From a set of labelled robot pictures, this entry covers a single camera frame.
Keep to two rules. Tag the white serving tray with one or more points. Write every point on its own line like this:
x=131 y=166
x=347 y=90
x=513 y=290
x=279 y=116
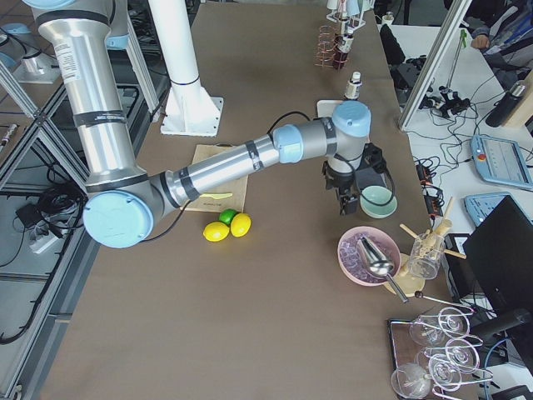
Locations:
x=326 y=108

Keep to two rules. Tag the black monitor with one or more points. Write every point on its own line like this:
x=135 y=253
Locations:
x=499 y=253

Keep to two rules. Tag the black water bottle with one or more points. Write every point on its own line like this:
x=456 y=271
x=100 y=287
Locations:
x=506 y=105

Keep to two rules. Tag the yellow plastic knife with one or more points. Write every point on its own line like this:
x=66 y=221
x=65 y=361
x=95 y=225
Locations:
x=217 y=195

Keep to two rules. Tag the glass jar on wooden stand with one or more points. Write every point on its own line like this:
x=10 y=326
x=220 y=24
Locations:
x=425 y=259

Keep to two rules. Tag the wooden cutting board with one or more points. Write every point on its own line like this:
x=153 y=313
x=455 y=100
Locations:
x=237 y=187

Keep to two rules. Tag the tea bottle in rack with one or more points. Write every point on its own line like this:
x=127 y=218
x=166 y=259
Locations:
x=343 y=42

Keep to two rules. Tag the yellow lemon front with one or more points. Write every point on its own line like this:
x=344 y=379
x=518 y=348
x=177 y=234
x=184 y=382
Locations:
x=216 y=231

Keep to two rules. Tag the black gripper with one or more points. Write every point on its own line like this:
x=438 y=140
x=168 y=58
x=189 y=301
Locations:
x=341 y=182

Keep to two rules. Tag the grey folded cloth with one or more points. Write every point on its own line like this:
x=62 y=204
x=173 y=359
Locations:
x=368 y=177

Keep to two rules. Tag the green lime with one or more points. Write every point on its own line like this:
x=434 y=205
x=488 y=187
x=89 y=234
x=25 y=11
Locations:
x=227 y=215

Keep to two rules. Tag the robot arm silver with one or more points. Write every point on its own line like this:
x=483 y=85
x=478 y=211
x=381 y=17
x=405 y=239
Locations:
x=125 y=202

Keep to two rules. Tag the yellow lemon back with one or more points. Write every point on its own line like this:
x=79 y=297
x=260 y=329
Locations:
x=240 y=225

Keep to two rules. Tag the copper wire bottle rack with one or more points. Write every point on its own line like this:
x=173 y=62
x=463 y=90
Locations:
x=328 y=53

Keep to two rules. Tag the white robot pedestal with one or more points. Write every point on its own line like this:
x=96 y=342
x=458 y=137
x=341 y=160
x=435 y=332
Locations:
x=190 y=110

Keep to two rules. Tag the tea bottle white cap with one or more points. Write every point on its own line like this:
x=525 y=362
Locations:
x=353 y=87

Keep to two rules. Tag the teach pendant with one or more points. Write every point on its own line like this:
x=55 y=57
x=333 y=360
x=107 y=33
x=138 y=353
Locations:
x=500 y=161

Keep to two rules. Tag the pink bowl with ice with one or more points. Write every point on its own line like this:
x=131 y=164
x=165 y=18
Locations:
x=350 y=260

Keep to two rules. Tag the yellow lemon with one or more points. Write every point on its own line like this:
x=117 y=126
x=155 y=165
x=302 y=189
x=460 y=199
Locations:
x=216 y=231
x=240 y=225

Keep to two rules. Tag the wine glass rack tray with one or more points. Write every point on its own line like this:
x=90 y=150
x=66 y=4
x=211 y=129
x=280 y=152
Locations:
x=435 y=355

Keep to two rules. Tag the metal ice scoop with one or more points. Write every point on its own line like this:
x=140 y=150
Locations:
x=379 y=265

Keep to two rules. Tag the mint green bowl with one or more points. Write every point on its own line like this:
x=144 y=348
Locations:
x=378 y=202

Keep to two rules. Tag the white wire cup stand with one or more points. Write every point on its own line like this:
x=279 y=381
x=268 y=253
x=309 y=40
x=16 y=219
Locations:
x=348 y=14

